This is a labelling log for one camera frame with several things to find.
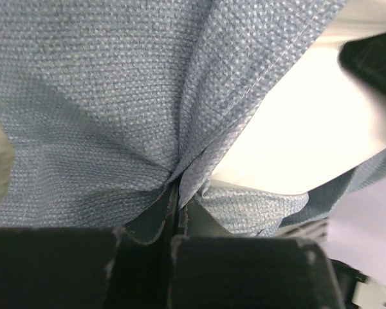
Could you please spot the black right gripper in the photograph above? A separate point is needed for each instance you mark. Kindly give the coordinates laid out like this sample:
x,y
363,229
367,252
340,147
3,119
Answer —
x,y
366,60

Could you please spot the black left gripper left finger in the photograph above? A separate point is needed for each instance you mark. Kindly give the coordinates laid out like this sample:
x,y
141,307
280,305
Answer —
x,y
117,267

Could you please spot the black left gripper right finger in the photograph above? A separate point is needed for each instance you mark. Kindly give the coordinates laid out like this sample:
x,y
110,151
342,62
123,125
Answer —
x,y
223,271

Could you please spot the white pillow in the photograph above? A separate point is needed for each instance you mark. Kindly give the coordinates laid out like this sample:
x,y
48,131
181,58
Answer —
x,y
317,122

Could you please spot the blue-grey pillowcase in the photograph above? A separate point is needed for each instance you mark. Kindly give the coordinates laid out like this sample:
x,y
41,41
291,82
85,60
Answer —
x,y
105,104

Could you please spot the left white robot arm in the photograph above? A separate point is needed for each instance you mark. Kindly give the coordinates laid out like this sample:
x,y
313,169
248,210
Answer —
x,y
366,286

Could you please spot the aluminium front frame rail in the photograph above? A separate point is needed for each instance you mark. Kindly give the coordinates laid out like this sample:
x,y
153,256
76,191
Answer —
x,y
313,230

